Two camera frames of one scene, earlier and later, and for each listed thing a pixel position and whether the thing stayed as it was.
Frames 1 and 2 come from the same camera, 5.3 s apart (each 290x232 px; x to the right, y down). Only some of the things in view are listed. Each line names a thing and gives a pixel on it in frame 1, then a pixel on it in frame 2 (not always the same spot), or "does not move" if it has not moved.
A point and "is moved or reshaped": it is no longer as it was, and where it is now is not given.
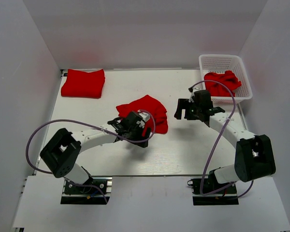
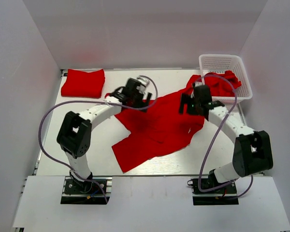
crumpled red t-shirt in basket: (214, 89) does not move
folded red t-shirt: (83, 84) does not move
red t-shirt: (151, 104) is moved or reshaped
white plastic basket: (210, 64) does not move
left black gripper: (148, 131) -> (142, 105)
